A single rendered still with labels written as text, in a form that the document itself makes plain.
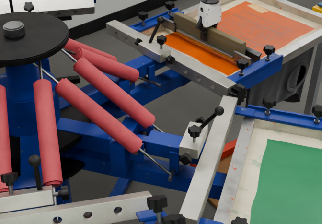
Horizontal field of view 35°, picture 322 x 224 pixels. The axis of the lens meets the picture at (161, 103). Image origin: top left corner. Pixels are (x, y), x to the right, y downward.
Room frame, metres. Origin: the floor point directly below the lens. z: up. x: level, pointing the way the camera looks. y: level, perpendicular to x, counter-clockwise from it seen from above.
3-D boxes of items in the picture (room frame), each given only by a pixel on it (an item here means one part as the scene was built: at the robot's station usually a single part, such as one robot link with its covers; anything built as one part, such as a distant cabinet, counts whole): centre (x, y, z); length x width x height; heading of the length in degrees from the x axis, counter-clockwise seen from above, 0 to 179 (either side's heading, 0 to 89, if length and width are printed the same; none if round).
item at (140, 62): (1.68, 0.07, 1.02); 0.17 x 0.06 x 0.05; 133
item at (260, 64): (1.69, -0.36, 0.98); 0.30 x 0.05 x 0.07; 133
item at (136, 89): (1.76, -0.03, 0.89); 1.24 x 0.06 x 0.06; 133
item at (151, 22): (2.10, 0.02, 0.98); 0.30 x 0.05 x 0.07; 133
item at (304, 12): (2.06, -0.34, 0.97); 0.79 x 0.58 x 0.04; 133
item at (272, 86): (1.96, -0.51, 0.77); 0.46 x 0.09 x 0.36; 133
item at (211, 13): (1.92, -0.19, 1.13); 0.10 x 0.08 x 0.11; 133
